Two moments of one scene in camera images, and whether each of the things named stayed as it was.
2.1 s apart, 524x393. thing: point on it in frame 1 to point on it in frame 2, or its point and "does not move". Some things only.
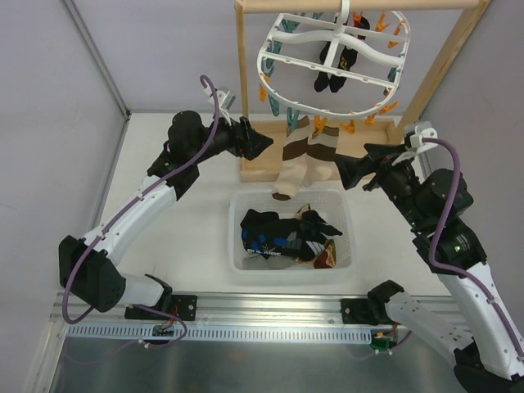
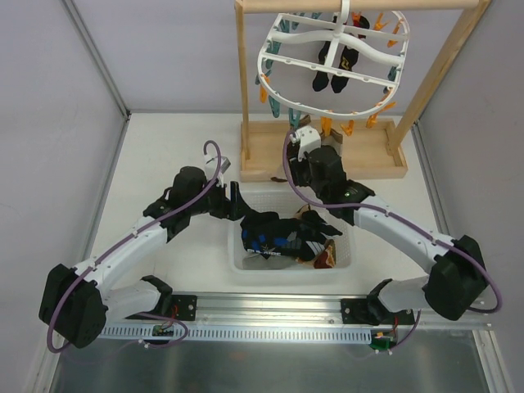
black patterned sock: x=350 y=56 does not move
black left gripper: x=244 y=137 to x=236 y=201
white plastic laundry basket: x=336 y=205 does not move
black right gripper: x=377 y=171 to x=295 y=160
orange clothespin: x=381 y=23 does not move
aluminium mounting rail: x=218 y=309 does not move
